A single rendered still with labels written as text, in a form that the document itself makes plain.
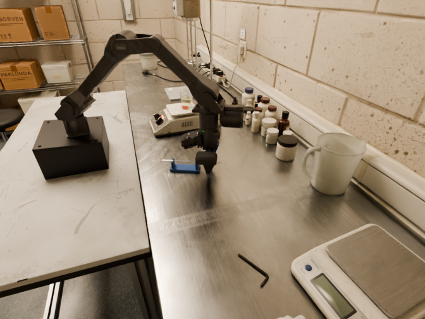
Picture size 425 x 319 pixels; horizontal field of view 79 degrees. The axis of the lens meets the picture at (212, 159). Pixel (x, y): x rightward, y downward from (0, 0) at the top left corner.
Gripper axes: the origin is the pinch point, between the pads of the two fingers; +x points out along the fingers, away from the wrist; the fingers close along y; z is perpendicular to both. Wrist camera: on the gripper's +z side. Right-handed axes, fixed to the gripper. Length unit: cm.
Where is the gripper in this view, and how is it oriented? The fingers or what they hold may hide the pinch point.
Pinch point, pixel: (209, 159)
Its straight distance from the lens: 83.7
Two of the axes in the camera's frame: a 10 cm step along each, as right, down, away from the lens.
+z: -10.0, -0.4, 0.7
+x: 0.0, 8.4, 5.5
